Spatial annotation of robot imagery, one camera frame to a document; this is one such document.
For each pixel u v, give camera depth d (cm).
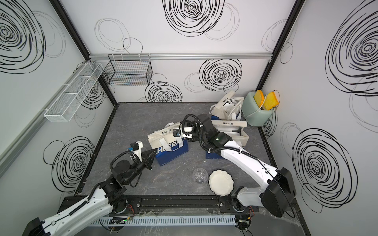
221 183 80
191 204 76
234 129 84
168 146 76
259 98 96
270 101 96
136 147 66
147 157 69
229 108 94
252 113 98
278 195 39
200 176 83
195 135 65
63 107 72
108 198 56
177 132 62
